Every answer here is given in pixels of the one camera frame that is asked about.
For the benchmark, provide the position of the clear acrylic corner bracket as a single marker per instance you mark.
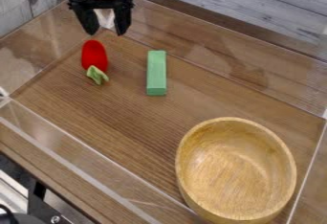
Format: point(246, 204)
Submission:
point(106, 17)

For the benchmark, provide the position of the clear acrylic tray walls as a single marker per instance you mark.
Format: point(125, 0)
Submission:
point(100, 142)

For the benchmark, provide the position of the black metal table leg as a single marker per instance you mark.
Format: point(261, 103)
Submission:
point(39, 209)

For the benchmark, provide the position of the wooden bowl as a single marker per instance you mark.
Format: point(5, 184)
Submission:
point(236, 171)

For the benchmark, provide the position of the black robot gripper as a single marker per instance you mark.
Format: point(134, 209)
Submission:
point(88, 17)

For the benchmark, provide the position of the red plush pepper toy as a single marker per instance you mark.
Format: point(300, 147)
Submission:
point(96, 61)

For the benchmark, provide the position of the green rectangular block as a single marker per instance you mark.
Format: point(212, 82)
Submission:
point(157, 79)

